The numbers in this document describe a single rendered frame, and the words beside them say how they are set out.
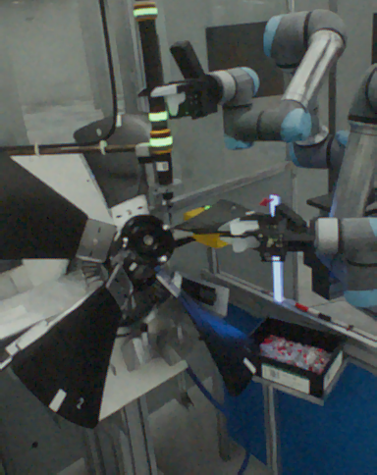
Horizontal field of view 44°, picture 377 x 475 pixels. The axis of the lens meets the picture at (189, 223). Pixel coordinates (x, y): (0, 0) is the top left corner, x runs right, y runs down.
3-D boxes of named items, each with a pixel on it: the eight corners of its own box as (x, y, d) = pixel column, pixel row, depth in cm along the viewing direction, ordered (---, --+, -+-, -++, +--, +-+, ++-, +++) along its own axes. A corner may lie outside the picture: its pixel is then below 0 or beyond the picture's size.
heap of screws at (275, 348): (244, 369, 117) (244, 359, 116) (270, 340, 127) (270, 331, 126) (318, 395, 106) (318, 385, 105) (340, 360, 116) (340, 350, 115)
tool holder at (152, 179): (137, 193, 100) (131, 148, 96) (148, 184, 106) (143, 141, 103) (177, 192, 97) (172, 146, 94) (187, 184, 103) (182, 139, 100)
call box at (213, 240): (186, 241, 158) (183, 212, 155) (207, 233, 164) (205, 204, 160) (217, 253, 146) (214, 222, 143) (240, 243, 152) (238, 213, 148)
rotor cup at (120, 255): (83, 258, 101) (99, 233, 90) (128, 222, 109) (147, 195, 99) (130, 306, 100) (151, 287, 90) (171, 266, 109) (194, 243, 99)
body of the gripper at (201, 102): (191, 121, 98) (225, 112, 107) (188, 78, 96) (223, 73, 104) (165, 120, 103) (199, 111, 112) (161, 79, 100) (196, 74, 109)
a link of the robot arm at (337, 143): (366, 178, 149) (367, 135, 144) (325, 175, 157) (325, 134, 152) (377, 168, 158) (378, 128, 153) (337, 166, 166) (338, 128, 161)
